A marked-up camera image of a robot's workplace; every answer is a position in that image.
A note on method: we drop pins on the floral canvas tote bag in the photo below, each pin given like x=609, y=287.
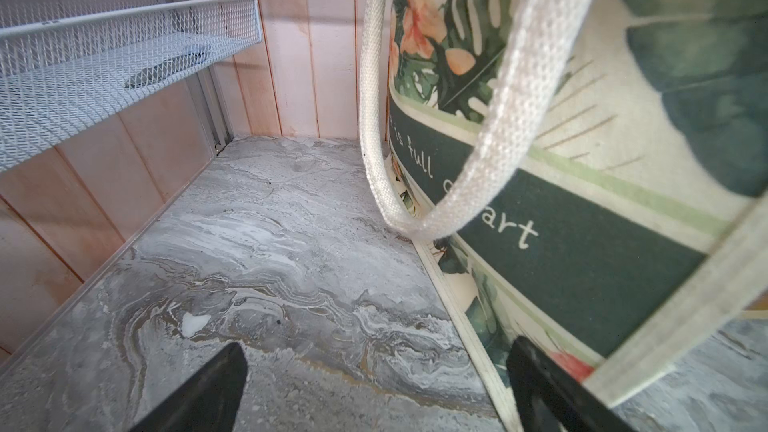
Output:
x=585, y=182

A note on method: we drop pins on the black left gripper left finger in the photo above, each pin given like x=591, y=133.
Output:
x=207, y=401

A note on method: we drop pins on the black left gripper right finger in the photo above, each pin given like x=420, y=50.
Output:
x=549, y=399

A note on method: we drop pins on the white wire mesh shelf rack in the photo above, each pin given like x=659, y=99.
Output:
x=67, y=65

